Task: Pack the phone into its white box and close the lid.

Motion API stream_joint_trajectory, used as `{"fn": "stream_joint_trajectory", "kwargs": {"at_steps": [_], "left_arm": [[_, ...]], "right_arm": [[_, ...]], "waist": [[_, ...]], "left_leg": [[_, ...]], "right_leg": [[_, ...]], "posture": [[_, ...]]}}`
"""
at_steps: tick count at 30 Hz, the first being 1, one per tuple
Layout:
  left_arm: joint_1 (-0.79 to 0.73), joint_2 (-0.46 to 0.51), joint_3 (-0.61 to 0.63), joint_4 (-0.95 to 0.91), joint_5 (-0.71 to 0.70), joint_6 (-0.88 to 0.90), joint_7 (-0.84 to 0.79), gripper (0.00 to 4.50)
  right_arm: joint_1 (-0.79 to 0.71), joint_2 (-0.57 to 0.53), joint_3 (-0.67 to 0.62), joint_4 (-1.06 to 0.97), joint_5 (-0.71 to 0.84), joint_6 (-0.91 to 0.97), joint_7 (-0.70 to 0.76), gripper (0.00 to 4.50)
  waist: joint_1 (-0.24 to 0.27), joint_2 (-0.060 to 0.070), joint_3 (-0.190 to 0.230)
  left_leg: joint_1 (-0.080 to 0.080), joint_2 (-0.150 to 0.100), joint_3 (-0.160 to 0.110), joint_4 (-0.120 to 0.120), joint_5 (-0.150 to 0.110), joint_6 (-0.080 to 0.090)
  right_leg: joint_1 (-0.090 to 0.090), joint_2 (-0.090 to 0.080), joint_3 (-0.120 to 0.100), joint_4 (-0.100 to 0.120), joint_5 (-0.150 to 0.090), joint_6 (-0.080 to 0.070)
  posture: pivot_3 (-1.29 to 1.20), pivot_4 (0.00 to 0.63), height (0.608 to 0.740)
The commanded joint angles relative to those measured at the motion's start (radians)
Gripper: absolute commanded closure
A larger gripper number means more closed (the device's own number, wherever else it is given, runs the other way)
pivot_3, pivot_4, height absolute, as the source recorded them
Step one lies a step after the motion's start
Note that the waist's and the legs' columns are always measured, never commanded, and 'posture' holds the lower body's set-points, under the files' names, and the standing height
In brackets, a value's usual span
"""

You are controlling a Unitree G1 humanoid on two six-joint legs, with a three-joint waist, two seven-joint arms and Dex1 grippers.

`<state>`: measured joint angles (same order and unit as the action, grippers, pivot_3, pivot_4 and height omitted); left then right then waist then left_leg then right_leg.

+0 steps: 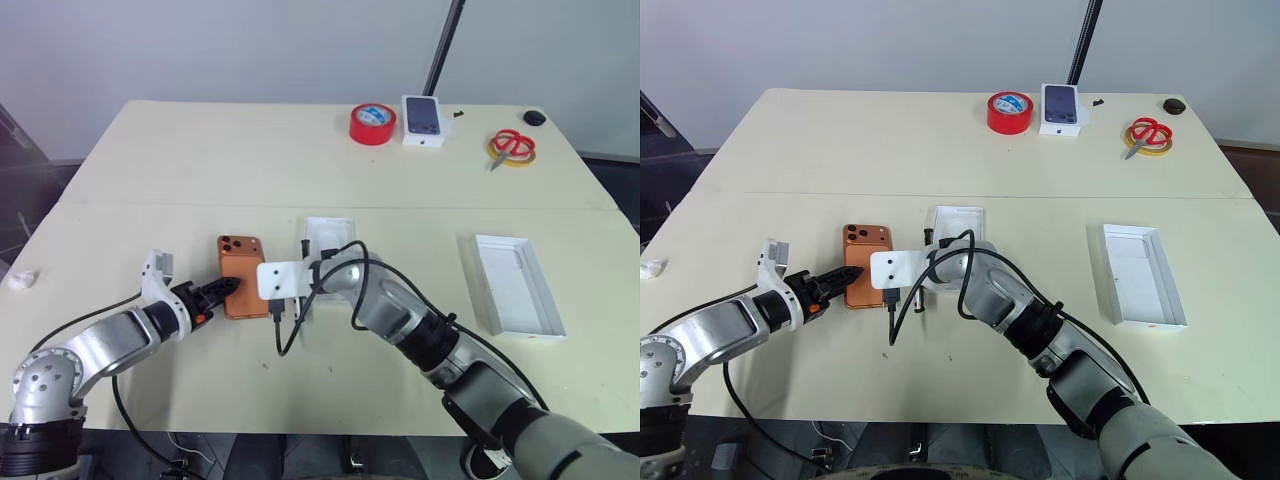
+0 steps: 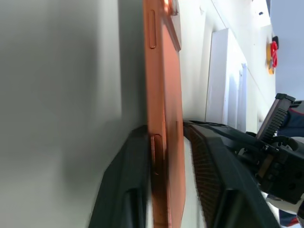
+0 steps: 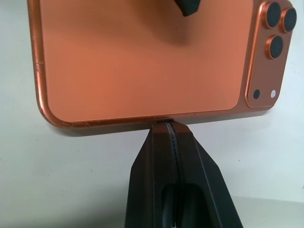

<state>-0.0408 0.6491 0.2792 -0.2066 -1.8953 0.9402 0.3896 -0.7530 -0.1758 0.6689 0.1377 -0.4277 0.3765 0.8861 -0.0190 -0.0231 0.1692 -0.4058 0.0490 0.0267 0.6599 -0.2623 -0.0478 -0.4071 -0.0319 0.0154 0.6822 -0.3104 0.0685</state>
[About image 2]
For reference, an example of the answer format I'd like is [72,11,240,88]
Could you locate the white phone box lid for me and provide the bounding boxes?
[228,62,248,130]

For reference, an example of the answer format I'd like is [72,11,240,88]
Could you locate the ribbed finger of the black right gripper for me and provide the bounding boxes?
[255,93,296,143]

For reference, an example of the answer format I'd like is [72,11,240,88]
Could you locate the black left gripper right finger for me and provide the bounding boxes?
[183,120,281,228]

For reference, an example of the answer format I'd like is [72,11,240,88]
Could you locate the white phone box base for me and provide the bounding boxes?
[205,28,241,126]

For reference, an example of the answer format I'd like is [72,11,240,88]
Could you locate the yellow tape roll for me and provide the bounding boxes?
[265,42,276,76]

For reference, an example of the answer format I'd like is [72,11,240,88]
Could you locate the red handled scissors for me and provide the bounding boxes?
[270,35,280,67]

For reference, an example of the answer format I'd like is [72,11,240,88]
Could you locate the orange smartphone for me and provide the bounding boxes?
[142,0,187,228]

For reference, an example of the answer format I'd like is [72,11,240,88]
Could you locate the flat finger of the black right gripper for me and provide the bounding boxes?
[215,123,270,158]

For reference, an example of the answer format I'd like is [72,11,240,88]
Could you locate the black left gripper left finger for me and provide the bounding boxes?
[87,124,153,228]

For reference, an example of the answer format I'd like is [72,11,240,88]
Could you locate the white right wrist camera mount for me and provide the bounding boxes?
[267,194,300,214]

